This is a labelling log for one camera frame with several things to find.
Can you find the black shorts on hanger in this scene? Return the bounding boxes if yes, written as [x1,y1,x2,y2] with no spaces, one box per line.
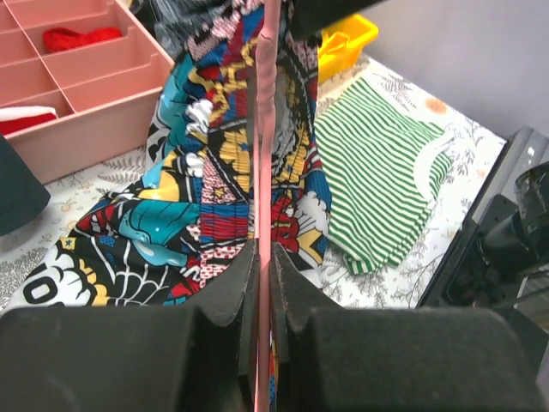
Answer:
[0,136,51,236]

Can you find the green white striped shorts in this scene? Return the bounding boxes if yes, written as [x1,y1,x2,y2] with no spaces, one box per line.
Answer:
[315,77,452,275]

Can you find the dark patterned shorts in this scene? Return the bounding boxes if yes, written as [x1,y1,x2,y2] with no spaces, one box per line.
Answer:
[130,0,226,63]

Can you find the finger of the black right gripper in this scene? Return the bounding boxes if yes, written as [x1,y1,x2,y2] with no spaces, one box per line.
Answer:
[291,0,382,39]

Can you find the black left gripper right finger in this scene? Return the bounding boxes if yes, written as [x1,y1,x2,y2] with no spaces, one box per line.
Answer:
[269,244,545,411]

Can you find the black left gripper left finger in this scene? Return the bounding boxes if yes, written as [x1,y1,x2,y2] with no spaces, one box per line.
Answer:
[1,241,259,411]

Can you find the pink divided organizer box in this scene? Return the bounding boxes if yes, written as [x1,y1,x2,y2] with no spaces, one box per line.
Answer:
[1,1,172,183]

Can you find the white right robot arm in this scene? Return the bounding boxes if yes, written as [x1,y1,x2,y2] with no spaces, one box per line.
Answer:
[315,63,548,308]

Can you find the pink wire hanger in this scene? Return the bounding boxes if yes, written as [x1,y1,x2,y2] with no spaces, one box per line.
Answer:
[253,0,281,411]

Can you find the red sock middle compartment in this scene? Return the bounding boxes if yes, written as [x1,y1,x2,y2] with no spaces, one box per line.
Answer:
[42,27,123,53]

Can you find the colourful comic print shorts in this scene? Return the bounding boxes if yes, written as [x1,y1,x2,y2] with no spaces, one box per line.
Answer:
[3,1,331,315]

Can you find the red white sock lower compartment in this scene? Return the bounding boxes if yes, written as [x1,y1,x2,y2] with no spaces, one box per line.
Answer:
[0,106,57,136]

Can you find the yellow plastic tray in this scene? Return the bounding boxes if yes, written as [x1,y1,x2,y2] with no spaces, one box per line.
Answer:
[317,14,379,83]

